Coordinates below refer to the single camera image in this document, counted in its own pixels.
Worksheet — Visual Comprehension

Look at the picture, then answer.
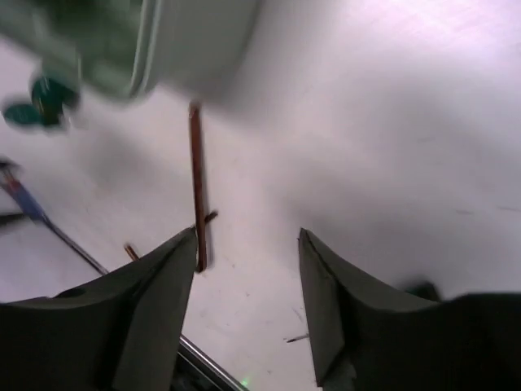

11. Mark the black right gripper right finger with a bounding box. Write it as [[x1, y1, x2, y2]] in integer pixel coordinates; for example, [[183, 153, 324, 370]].
[[299, 229, 520, 390]]

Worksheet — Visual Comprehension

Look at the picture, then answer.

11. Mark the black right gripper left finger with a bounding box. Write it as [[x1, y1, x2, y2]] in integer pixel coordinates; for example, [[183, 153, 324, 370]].
[[1, 228, 198, 390]]

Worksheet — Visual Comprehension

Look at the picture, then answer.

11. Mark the brown hex key front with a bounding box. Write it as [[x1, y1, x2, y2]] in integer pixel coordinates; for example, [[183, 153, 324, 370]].
[[124, 243, 139, 261]]

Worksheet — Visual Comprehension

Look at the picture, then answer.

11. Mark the brown hex key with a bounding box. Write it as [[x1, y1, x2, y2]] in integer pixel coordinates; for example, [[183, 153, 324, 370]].
[[124, 243, 139, 261], [189, 102, 218, 273]]

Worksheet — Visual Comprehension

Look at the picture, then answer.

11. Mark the mint green plastic toolbox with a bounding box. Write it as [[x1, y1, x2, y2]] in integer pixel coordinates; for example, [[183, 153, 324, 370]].
[[1, 1, 260, 100]]

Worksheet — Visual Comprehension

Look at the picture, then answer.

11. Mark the stubby green screwdriver front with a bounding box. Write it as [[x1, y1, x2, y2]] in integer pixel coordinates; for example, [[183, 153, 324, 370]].
[[2, 102, 43, 128]]

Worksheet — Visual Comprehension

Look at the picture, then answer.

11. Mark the stubby green screwdriver near box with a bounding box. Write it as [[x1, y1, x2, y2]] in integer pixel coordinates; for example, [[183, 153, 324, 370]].
[[31, 76, 81, 128]]

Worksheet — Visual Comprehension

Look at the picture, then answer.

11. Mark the blue red handled screwdriver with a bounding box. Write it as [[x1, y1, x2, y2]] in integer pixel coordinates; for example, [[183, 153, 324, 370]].
[[1, 156, 109, 275]]

